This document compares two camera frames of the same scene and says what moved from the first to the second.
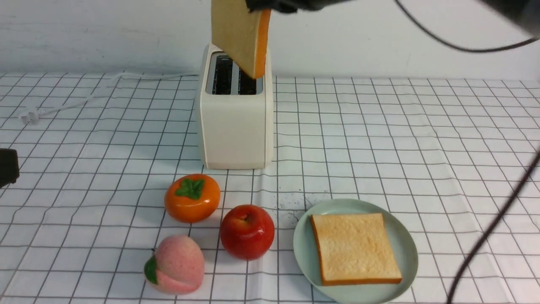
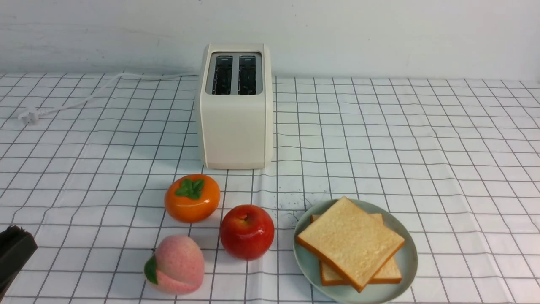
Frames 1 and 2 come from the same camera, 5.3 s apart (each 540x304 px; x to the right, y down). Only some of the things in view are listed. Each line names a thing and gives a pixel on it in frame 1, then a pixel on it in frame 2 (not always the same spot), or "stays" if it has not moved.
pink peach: [177, 266] stays
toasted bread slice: [242, 36] -> [351, 243]
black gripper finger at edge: [9, 168] -> [17, 245]
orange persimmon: [192, 198] stays
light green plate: [306, 262] stays
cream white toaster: [237, 111] stays
